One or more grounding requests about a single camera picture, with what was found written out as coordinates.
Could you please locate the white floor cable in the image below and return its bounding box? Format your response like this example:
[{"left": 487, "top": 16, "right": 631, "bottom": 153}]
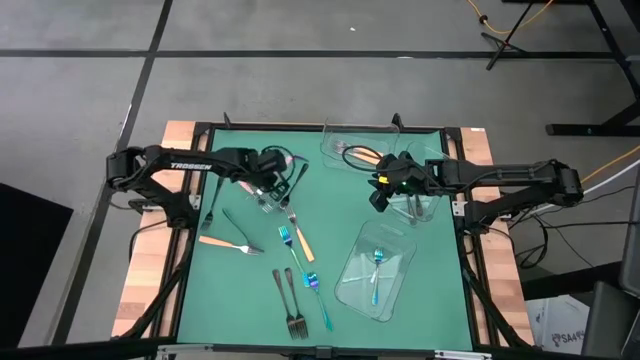
[{"left": 514, "top": 158, "right": 640, "bottom": 222}]

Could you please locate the clear plastic container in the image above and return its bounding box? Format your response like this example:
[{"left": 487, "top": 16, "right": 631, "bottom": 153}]
[
  {"left": 384, "top": 139, "right": 454, "bottom": 227},
  {"left": 319, "top": 119, "right": 401, "bottom": 174},
  {"left": 333, "top": 219, "right": 418, "bottom": 322}
]

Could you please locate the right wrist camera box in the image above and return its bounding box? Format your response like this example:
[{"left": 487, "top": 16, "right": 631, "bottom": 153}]
[{"left": 368, "top": 188, "right": 390, "bottom": 213}]

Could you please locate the white cardboard box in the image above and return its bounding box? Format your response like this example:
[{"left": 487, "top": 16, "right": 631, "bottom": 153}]
[{"left": 524, "top": 293, "right": 592, "bottom": 357}]

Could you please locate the black gantry crossbar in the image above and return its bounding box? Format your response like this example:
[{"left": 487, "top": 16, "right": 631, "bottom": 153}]
[{"left": 0, "top": 335, "right": 551, "bottom": 360}]

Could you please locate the black tripod stand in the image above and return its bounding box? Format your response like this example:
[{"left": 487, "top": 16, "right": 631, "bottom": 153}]
[{"left": 479, "top": 0, "right": 539, "bottom": 72}]

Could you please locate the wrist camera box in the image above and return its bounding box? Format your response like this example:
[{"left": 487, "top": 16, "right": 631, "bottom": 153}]
[
  {"left": 260, "top": 148, "right": 290, "bottom": 174},
  {"left": 368, "top": 188, "right": 390, "bottom": 213}
]

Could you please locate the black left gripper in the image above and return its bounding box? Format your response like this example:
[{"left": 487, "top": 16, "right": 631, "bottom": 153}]
[{"left": 249, "top": 149, "right": 292, "bottom": 203}]

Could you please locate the yellow floor cable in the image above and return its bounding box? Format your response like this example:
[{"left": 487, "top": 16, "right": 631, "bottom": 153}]
[{"left": 465, "top": 0, "right": 557, "bottom": 36}]

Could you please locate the green table mat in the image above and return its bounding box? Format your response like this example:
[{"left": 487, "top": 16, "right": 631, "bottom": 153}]
[{"left": 175, "top": 127, "right": 475, "bottom": 351}]

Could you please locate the large dark steel fork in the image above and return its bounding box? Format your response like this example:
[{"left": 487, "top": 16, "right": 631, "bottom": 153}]
[
  {"left": 283, "top": 266, "right": 310, "bottom": 341},
  {"left": 271, "top": 268, "right": 301, "bottom": 341}
]

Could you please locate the black floor mat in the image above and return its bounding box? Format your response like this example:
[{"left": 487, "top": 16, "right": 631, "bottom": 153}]
[{"left": 0, "top": 182, "right": 75, "bottom": 351}]

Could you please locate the black aluminium table frame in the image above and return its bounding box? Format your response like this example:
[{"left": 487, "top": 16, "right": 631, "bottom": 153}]
[{"left": 113, "top": 112, "right": 535, "bottom": 351}]

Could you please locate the black desk frame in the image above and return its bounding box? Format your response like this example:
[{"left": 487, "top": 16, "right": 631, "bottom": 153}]
[{"left": 502, "top": 0, "right": 640, "bottom": 139}]

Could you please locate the wooden handled silver fork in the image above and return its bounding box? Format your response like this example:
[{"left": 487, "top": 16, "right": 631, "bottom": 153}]
[
  {"left": 249, "top": 189, "right": 271, "bottom": 215},
  {"left": 330, "top": 138, "right": 384, "bottom": 166},
  {"left": 284, "top": 207, "right": 317, "bottom": 264},
  {"left": 238, "top": 180, "right": 275, "bottom": 215},
  {"left": 198, "top": 235, "right": 264, "bottom": 255}
]

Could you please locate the grey cabinet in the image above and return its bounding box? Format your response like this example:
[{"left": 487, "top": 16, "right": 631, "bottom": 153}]
[{"left": 618, "top": 164, "right": 640, "bottom": 300}]

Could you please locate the yellow extension cord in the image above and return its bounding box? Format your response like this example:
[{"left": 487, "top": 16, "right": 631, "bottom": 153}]
[{"left": 579, "top": 144, "right": 640, "bottom": 186}]

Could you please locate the silver metal bracket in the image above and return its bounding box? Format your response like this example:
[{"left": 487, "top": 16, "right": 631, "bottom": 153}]
[
  {"left": 155, "top": 342, "right": 214, "bottom": 360},
  {"left": 433, "top": 348, "right": 494, "bottom": 360}
]

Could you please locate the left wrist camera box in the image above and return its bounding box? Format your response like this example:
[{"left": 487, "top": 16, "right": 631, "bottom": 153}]
[{"left": 260, "top": 148, "right": 290, "bottom": 174}]

